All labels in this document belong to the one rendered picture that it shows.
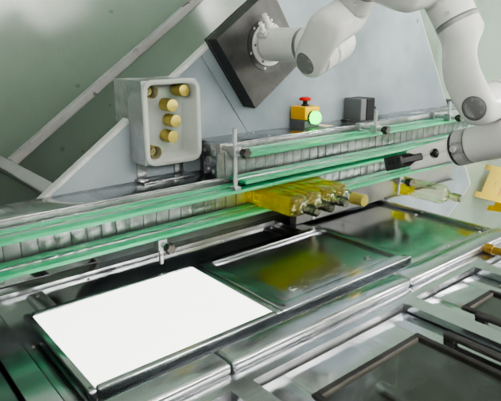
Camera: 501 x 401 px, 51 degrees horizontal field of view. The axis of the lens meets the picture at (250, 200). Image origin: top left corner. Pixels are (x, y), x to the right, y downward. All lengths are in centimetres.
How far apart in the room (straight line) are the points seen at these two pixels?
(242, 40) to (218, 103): 20
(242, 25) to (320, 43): 35
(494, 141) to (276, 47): 70
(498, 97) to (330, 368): 59
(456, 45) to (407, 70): 122
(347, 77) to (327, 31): 74
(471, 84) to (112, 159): 90
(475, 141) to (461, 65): 16
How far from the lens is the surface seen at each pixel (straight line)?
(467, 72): 107
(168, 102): 145
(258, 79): 163
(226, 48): 155
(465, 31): 111
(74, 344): 109
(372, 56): 212
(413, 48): 234
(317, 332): 113
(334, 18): 129
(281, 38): 154
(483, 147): 113
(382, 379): 105
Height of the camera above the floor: 205
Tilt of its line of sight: 48 degrees down
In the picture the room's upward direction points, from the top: 109 degrees clockwise
